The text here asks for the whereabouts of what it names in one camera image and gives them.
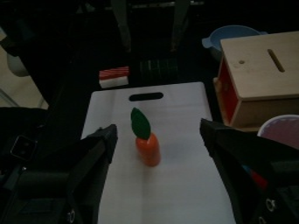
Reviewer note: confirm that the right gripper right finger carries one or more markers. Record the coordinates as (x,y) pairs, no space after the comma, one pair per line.
(244,157)

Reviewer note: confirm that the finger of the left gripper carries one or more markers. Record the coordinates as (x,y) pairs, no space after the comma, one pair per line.
(179,26)
(121,26)

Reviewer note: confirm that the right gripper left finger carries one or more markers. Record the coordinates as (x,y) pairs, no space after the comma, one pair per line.
(91,175)

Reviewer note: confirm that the orange toy carrot green top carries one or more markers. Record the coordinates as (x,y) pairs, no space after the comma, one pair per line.
(148,150)

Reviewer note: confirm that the grey-blue bowl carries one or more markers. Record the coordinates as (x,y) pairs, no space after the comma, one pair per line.
(229,33)

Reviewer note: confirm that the red plastic cup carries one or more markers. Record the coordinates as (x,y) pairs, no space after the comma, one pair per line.
(282,131)

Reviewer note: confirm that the green striped block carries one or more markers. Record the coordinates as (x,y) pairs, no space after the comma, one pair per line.
(157,68)

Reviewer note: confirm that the red striped white block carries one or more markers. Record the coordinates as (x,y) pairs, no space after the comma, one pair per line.
(113,77)

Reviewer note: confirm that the white plastic cutting board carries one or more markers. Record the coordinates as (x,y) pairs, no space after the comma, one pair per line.
(175,180)

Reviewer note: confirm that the wooden box with red front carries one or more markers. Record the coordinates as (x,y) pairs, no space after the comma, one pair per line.
(256,73)

